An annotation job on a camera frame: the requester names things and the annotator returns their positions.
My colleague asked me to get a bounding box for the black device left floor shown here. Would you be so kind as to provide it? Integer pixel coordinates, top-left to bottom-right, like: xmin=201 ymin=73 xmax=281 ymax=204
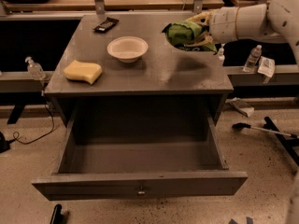
xmin=0 ymin=132 xmax=10 ymax=153

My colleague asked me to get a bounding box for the yellow sponge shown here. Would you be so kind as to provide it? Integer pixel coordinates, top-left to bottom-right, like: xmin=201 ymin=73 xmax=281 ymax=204
xmin=64 ymin=60 xmax=103 ymax=85

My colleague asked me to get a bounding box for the black handled floor tool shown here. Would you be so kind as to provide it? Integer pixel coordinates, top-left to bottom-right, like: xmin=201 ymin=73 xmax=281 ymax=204
xmin=232 ymin=122 xmax=299 ymax=139

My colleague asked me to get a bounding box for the black floor cable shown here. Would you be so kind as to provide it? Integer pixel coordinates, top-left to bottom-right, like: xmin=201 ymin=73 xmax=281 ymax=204
xmin=11 ymin=91 xmax=57 ymax=146

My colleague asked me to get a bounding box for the black object bottom floor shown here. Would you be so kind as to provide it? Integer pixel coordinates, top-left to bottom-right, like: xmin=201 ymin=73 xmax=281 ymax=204
xmin=50 ymin=203 xmax=69 ymax=224

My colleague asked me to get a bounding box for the black snack bar wrapper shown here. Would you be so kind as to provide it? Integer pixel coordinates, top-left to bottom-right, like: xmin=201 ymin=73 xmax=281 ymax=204
xmin=93 ymin=17 xmax=119 ymax=33

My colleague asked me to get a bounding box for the open grey top drawer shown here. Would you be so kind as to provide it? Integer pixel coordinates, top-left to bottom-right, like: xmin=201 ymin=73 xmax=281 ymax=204
xmin=33 ymin=96 xmax=248 ymax=200

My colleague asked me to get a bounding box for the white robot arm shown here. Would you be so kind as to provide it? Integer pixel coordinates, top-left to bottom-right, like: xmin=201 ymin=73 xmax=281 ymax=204
xmin=188 ymin=0 xmax=299 ymax=63

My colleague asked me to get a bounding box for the crumpled white paper packet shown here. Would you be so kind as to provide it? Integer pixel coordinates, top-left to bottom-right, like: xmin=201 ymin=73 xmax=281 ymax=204
xmin=257 ymin=56 xmax=276 ymax=83

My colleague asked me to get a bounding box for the grey cabinet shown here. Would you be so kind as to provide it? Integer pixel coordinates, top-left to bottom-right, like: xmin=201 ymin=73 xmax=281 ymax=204
xmin=45 ymin=12 xmax=233 ymax=119

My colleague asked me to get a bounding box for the white paper bowl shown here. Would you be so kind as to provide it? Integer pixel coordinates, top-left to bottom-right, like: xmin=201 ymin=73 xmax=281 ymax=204
xmin=107 ymin=36 xmax=149 ymax=63

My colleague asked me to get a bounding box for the right white pump bottle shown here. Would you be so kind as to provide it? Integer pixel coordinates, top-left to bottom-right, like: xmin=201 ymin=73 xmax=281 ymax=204
xmin=217 ymin=43 xmax=225 ymax=65

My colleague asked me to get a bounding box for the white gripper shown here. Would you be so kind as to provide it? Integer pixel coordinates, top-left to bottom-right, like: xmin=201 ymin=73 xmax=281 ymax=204
xmin=186 ymin=7 xmax=237 ymax=48

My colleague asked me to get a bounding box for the left clear sanitizer pump bottle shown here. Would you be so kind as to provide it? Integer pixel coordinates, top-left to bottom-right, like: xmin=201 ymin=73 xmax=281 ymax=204
xmin=25 ymin=56 xmax=46 ymax=80

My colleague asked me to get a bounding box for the clear plastic water bottle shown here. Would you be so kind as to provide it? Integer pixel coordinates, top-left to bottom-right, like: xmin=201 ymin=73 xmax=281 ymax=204
xmin=243 ymin=45 xmax=262 ymax=72

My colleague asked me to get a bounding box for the grey box on floor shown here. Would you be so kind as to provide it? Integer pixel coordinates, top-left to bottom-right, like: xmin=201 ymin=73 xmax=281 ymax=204
xmin=229 ymin=97 xmax=254 ymax=117

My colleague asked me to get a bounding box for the green rice chip bag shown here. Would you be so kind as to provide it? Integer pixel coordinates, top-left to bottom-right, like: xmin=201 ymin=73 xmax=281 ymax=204
xmin=163 ymin=21 xmax=217 ymax=53

